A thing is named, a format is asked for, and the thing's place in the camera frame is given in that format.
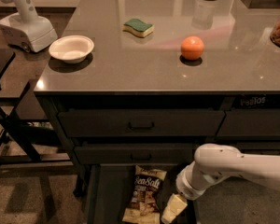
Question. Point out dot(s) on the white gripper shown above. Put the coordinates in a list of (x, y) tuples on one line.
[(187, 187)]

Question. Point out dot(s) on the green yellow sponge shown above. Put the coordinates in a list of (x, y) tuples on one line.
[(138, 28)]

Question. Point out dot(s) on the dark top right drawer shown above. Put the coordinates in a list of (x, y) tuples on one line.
[(251, 124)]

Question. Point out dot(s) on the dark metal side table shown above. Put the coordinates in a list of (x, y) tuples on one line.
[(18, 116)]

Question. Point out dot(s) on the dark top left drawer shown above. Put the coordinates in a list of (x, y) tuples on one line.
[(140, 122)]

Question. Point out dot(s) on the dark middle right drawer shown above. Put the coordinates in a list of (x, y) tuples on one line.
[(263, 148)]

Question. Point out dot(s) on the orange ball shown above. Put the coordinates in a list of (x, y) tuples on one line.
[(192, 48)]

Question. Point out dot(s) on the white robot base numbered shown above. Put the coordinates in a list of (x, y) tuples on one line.
[(26, 29)]

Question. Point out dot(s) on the dark middle left drawer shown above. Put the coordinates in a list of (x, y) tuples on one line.
[(134, 153)]

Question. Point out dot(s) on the dark chip bag in drawer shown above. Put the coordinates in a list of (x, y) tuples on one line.
[(257, 101)]

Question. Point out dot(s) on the dark drawer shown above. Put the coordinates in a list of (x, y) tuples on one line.
[(140, 122), (134, 153), (263, 148), (251, 124)]

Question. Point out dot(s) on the white bowl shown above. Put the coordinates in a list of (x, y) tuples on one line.
[(71, 48)]

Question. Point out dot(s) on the open bottom drawer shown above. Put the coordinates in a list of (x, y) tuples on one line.
[(111, 187)]

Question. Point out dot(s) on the brown sea salt chip bag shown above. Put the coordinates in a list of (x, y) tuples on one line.
[(143, 208)]

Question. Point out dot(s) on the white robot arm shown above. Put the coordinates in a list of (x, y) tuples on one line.
[(213, 164)]

